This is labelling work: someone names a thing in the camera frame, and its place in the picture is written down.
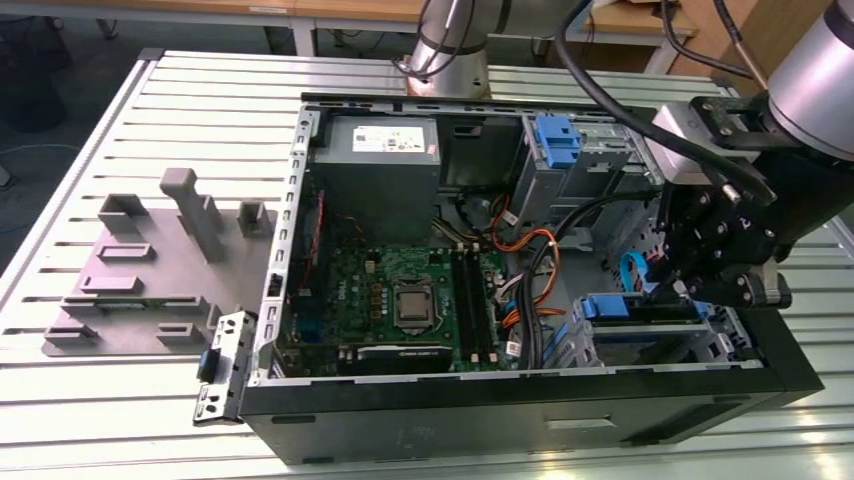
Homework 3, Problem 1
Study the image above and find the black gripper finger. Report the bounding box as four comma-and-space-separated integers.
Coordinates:
656, 184, 719, 296
683, 259, 795, 309

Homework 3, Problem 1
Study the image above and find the hard disk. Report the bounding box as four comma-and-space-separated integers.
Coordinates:
540, 293, 715, 369

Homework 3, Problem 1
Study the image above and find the metal disk bay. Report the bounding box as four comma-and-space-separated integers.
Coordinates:
569, 292, 753, 370

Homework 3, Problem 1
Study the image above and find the metal drive cage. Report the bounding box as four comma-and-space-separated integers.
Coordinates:
510, 113, 665, 229

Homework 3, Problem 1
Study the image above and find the blue drive latch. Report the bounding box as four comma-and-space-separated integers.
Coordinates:
532, 114, 583, 172

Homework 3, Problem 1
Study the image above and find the black RAM slot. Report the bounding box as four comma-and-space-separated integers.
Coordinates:
465, 242, 500, 365
450, 241, 482, 365

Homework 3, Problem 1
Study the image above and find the wooden cabinet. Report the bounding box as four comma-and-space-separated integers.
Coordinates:
665, 0, 828, 101

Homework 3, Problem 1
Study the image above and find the wooden desk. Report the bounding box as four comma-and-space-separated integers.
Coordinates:
95, 0, 699, 76

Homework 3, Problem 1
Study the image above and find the CPU socket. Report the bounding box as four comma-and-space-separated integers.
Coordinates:
388, 278, 440, 335

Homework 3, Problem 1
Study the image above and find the silver CPU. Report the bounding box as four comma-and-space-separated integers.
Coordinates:
397, 291, 433, 322

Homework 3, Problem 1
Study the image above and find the grey power supply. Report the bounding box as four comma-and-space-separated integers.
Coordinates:
308, 114, 446, 245

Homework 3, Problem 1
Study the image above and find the black PC case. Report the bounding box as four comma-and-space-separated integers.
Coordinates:
236, 91, 825, 466

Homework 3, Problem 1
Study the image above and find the black graphics card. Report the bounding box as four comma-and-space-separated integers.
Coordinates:
354, 343, 460, 376

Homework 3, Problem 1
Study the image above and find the green motherboard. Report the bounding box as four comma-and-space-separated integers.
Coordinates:
284, 238, 529, 375

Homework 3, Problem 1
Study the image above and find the grey parts rack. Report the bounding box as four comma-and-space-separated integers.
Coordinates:
39, 167, 281, 358

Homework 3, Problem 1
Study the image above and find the blue flat wire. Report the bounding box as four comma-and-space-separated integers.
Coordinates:
616, 251, 661, 295

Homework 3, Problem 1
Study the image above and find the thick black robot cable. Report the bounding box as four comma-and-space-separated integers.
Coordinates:
553, 0, 780, 204

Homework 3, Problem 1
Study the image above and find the orange power wire bundle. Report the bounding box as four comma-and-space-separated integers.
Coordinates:
489, 199, 568, 346

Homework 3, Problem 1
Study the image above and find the black cable bundle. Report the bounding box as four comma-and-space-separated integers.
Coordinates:
517, 187, 668, 370

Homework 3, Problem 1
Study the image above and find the red twisted wire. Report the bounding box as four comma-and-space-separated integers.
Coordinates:
292, 188, 329, 301

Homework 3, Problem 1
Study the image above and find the metal card retainer bracket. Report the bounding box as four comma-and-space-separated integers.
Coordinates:
190, 308, 260, 427

